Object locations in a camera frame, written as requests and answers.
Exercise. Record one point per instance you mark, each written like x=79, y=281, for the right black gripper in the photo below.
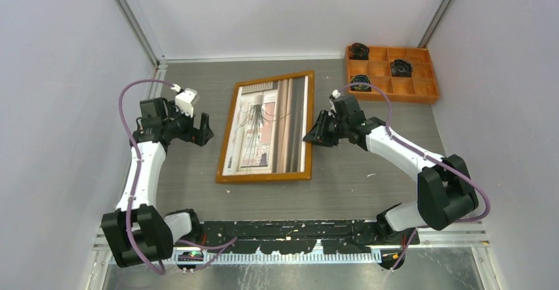
x=318, y=134

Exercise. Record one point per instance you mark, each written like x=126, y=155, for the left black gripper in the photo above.
x=173, y=113

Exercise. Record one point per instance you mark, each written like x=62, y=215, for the orange wooden picture frame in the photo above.
x=220, y=157

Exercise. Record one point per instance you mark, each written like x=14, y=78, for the plant window photo print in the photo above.
x=262, y=126

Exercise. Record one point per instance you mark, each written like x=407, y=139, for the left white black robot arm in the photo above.
x=136, y=232

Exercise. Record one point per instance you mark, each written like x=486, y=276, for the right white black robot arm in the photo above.
x=444, y=195

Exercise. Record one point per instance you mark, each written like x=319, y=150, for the orange compartment tray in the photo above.
x=404, y=74

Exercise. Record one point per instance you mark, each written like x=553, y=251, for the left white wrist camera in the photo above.
x=185, y=99

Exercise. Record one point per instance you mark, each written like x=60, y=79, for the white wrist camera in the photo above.
x=335, y=96
x=185, y=99

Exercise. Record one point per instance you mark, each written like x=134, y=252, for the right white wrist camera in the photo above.
x=335, y=96

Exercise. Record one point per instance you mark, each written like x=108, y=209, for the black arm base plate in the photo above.
x=343, y=236

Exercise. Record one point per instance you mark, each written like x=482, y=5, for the aluminium rail front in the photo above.
x=456, y=235

